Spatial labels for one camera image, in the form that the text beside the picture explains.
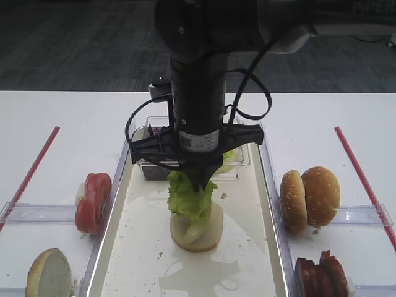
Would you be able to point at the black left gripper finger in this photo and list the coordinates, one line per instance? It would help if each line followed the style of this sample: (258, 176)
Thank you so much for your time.
(192, 174)

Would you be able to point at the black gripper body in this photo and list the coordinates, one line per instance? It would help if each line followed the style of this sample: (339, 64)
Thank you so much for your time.
(160, 151)

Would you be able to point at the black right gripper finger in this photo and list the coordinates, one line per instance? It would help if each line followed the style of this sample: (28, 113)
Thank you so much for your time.
(206, 172)

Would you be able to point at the green lettuce leaf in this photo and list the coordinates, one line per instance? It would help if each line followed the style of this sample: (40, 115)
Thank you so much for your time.
(192, 206)

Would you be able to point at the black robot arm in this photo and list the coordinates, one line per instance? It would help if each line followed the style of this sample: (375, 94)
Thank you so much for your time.
(214, 48)

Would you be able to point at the green lettuce pile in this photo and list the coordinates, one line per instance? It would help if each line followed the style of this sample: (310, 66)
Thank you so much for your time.
(230, 160)

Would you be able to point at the rear tomato slice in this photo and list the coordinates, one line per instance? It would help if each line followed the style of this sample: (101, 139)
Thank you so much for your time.
(97, 189)

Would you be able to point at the tomato slice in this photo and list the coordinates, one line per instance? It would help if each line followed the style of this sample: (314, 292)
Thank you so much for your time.
(97, 189)
(88, 215)

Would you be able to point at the front tomato slice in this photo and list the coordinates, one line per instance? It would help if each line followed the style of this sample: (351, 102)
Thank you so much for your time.
(88, 215)

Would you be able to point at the clear plastic container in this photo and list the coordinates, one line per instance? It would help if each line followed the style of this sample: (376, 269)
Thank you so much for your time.
(244, 158)

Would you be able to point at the purple cabbage pile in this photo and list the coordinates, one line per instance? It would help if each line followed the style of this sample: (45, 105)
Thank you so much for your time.
(151, 171)

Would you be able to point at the bottom bun on tray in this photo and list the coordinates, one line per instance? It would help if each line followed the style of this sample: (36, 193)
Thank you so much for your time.
(213, 232)

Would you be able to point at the sesame bun top front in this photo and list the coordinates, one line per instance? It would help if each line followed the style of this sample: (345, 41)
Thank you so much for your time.
(292, 200)

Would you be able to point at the sesame bun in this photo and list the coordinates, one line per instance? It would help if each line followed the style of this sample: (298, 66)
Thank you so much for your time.
(292, 200)
(322, 196)

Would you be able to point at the white metal tray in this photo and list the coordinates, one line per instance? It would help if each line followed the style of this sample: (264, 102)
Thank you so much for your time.
(145, 261)

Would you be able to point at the sesame bun top rear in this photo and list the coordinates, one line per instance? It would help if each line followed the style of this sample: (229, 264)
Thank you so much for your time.
(322, 196)

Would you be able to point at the right red strip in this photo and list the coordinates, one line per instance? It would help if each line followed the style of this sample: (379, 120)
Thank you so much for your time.
(367, 187)

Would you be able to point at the red strip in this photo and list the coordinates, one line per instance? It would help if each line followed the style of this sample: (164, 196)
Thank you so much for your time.
(367, 187)
(32, 170)

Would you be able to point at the left red strip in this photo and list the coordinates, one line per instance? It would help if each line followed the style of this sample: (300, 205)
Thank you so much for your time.
(32, 170)

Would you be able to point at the left bun half standing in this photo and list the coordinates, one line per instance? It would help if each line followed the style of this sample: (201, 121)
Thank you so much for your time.
(49, 275)

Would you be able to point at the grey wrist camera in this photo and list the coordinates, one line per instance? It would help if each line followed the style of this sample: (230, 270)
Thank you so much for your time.
(160, 87)

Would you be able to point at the left clear divider wall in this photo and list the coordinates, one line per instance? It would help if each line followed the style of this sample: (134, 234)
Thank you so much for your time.
(94, 277)

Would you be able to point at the left clear rail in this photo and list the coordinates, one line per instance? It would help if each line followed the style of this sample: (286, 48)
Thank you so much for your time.
(18, 213)

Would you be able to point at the clear rail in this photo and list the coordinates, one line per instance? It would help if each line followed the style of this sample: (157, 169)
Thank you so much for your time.
(18, 213)
(362, 215)

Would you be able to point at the right clear rail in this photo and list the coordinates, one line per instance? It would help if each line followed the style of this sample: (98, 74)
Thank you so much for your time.
(362, 215)

